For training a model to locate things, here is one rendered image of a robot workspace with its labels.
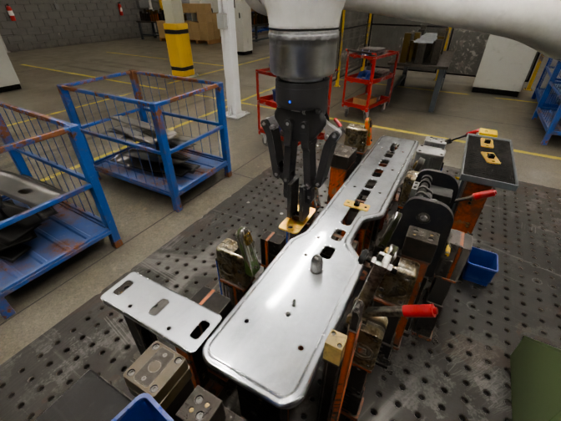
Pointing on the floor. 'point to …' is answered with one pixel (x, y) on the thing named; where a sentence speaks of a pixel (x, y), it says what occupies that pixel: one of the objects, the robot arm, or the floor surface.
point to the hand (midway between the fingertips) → (298, 199)
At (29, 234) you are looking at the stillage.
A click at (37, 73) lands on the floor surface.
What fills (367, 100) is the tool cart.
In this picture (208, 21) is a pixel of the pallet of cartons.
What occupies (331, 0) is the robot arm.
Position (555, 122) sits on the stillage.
